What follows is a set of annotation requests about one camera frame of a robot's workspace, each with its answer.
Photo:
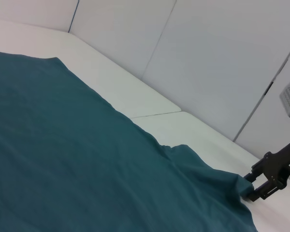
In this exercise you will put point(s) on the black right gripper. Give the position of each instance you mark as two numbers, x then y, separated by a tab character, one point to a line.
282	164

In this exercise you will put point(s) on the teal blue shirt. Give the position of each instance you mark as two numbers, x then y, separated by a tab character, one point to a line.
75	157

